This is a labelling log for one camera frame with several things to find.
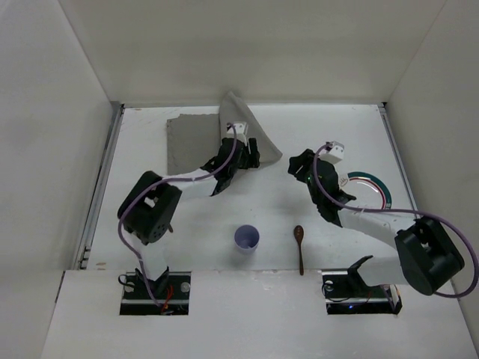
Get purple cable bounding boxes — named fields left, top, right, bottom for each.
left=312, top=144, right=479, bottom=298
left=118, top=123, right=240, bottom=307

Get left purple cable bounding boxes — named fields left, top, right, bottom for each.
left=118, top=123, right=240, bottom=307

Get brown wooden spoon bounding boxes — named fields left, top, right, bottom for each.
left=293, top=225, right=304, bottom=276

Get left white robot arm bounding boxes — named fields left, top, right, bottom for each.
left=117, top=138, right=260, bottom=281

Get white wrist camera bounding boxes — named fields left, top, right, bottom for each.
left=224, top=122, right=248, bottom=144
left=320, top=141, right=344, bottom=165

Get lavender plastic cup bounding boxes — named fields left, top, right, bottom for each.
left=234, top=224, right=260, bottom=254

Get left aluminium table rail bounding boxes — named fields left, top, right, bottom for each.
left=70, top=101, right=124, bottom=270

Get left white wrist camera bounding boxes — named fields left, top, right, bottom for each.
left=224, top=122, right=248, bottom=144

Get aluminium table rail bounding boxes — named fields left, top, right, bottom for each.
left=378, top=102, right=417, bottom=209
left=70, top=101, right=124, bottom=270

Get white plate green rim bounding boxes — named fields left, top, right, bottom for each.
left=338, top=171, right=392, bottom=209

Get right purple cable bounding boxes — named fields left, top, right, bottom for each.
left=312, top=144, right=479, bottom=298

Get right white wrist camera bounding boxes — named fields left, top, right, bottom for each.
left=320, top=141, right=344, bottom=165

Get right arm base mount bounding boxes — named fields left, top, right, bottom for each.
left=321, top=255, right=403, bottom=315

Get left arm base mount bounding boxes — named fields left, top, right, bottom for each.
left=118, top=268, right=192, bottom=316

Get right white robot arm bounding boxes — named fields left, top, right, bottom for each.
left=287, top=142, right=465, bottom=295

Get grey cloth placemat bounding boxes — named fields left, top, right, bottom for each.
left=166, top=91, right=283, bottom=175

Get right aluminium table rail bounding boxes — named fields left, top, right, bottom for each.
left=378, top=102, right=417, bottom=209

